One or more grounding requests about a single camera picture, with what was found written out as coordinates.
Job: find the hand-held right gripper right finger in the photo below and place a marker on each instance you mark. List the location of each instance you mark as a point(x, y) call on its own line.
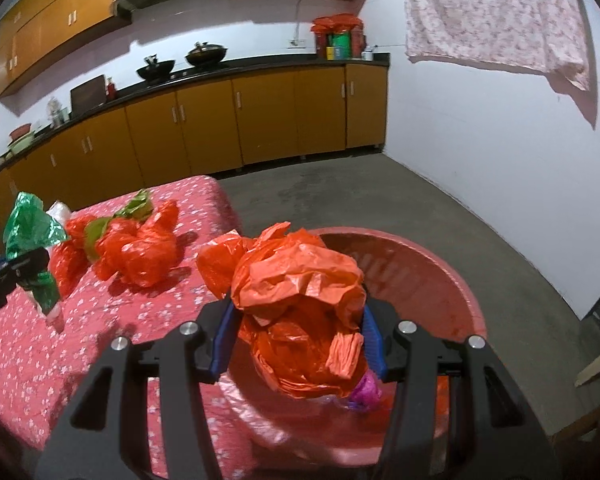
point(373, 347)

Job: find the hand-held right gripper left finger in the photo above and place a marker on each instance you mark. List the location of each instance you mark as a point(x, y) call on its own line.
point(224, 342)

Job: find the dark green plastic bag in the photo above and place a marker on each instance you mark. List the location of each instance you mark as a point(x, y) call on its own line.
point(27, 225)

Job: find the red plastic basin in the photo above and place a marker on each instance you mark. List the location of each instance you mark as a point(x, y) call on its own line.
point(430, 300)

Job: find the olive green plastic bag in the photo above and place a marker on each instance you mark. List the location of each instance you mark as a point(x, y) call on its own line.
point(97, 232)

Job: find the large orange plastic bag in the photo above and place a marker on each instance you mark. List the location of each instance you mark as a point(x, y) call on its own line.
point(290, 280)

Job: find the purple plastic bag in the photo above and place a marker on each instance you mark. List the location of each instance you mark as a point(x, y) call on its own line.
point(365, 392)

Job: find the red floral tablecloth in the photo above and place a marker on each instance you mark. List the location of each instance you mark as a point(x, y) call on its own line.
point(145, 310)

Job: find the knotted orange plastic bag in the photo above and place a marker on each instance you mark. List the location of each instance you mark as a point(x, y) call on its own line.
point(140, 255)

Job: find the pale green basin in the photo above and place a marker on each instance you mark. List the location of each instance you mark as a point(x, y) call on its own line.
point(22, 145)

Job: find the red bowl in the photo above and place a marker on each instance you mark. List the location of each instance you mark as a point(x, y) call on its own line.
point(21, 132)

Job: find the glass jar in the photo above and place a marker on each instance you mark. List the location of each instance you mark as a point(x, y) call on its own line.
point(55, 110)

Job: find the dark cutting board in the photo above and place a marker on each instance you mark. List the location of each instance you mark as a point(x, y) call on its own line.
point(87, 91)

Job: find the red bottle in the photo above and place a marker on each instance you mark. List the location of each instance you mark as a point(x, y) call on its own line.
point(111, 90)

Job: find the pale wooden board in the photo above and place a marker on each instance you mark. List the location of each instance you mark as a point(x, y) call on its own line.
point(597, 365)

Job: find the orange base cabinets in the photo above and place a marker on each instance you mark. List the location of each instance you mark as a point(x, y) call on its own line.
point(265, 115)

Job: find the wooden chair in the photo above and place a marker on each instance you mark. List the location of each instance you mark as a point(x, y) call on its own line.
point(595, 425)

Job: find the black wok with lid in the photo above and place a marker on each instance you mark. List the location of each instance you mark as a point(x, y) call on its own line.
point(207, 54)

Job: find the black countertop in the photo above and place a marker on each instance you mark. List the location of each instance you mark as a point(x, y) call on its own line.
point(260, 65)

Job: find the white mug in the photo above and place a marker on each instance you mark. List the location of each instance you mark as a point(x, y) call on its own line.
point(368, 53)

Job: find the green canister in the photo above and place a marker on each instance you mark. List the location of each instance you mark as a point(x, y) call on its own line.
point(341, 45)

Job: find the red canister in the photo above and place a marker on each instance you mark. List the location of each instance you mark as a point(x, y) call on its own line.
point(357, 42)

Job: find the red box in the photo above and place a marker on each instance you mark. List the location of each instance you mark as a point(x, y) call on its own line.
point(321, 42)

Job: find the orange bag on canisters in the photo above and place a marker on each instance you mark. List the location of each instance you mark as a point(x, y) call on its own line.
point(337, 24)

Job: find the pink floral hanging sheet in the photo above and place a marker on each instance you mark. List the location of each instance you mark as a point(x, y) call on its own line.
point(495, 10)

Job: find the orange wall cabinets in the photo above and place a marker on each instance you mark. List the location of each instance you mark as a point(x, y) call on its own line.
point(55, 25)

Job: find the wall socket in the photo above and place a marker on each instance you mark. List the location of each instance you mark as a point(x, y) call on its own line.
point(296, 43)

